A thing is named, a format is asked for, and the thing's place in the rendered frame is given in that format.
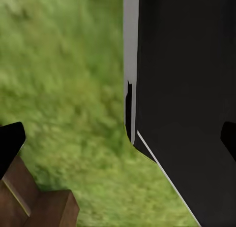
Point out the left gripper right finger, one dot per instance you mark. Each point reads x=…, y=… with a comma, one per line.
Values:
x=228, y=137

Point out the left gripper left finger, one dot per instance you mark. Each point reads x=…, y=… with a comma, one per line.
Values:
x=12, y=137

